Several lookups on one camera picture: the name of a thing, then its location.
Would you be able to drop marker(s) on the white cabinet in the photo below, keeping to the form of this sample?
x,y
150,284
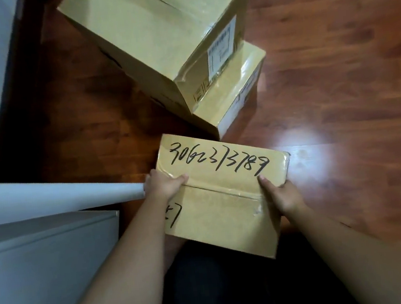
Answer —
x,y
41,276

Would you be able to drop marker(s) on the handwritten taped cardboard box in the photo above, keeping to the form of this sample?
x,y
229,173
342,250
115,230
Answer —
x,y
220,198

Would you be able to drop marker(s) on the person's left thumb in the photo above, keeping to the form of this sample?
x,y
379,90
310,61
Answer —
x,y
178,180

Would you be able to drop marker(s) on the large labelled cardboard box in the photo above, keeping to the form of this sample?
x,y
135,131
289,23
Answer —
x,y
169,38

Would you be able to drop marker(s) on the person's right hand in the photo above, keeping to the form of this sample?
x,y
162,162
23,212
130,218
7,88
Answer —
x,y
287,198

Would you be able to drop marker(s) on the white rolled paper tube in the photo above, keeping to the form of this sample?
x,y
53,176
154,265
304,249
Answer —
x,y
47,198

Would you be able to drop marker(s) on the person's right thumb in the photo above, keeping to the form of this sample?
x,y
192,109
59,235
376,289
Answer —
x,y
266,185

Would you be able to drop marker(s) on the flat taped cardboard box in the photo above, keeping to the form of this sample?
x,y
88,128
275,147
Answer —
x,y
232,96

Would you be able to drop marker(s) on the person's left hand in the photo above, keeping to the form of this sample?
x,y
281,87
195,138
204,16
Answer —
x,y
161,187

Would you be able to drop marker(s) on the person's dark trousers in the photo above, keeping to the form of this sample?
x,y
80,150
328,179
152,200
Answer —
x,y
230,283

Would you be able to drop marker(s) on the person's left forearm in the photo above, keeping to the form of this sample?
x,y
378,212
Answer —
x,y
127,273

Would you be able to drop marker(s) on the person's right forearm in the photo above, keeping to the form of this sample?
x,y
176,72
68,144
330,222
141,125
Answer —
x,y
360,254

